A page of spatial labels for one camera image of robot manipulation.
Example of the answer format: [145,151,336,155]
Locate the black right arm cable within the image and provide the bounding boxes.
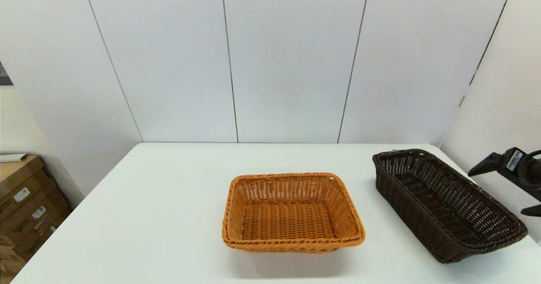
[525,150,541,188]

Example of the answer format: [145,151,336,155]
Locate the dark grey wall fixture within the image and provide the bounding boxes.
[0,60,14,86]

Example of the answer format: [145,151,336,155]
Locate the dark brown wicker basket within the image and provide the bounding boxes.
[372,149,529,264]

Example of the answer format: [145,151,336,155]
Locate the pale cardboard box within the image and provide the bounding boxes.
[0,233,27,284]

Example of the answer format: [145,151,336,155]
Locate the orange wicker basket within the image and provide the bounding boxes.
[222,172,366,254]

